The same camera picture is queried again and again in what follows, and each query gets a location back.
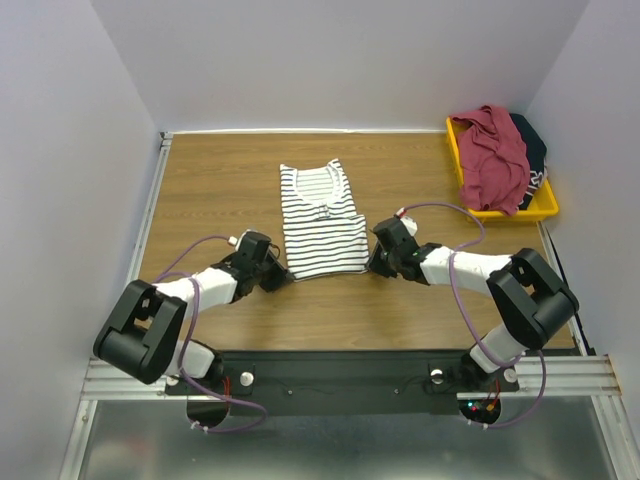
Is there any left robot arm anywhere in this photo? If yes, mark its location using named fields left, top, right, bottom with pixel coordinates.
left=93, top=230, right=293, bottom=384

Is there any maroon red tank top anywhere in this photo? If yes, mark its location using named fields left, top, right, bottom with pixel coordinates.
left=451, top=105, right=530, bottom=216

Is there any black white striped tank top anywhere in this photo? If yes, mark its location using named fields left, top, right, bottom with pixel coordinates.
left=279, top=159, right=369, bottom=282

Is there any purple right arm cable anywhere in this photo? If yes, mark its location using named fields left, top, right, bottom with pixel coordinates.
left=397, top=201, right=547, bottom=431

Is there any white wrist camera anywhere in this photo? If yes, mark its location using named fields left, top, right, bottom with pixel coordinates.
left=227, top=229, right=259, bottom=251
left=395, top=209, right=418, bottom=236

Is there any dark navy tank top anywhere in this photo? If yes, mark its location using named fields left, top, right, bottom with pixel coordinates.
left=510, top=113, right=547, bottom=210

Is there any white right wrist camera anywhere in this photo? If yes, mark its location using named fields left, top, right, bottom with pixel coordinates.
left=395, top=209, right=418, bottom=236

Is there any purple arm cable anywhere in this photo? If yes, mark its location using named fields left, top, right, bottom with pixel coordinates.
left=397, top=201, right=547, bottom=431
left=152, top=234, right=269, bottom=435

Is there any yellow plastic bin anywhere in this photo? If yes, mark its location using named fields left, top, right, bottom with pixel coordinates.
left=445, top=117, right=559, bottom=223

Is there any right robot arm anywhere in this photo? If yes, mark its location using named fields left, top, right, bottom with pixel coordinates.
left=367, top=215, right=579, bottom=391

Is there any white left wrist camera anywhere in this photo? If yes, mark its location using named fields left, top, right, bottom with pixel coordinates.
left=227, top=229, right=259, bottom=251

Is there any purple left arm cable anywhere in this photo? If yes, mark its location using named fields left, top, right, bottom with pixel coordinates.
left=152, top=234, right=269, bottom=435

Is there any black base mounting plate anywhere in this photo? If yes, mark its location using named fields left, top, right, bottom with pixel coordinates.
left=165, top=349, right=519, bottom=417

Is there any left aluminium side rail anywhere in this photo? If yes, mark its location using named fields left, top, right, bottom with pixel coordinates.
left=116, top=131, right=174, bottom=300

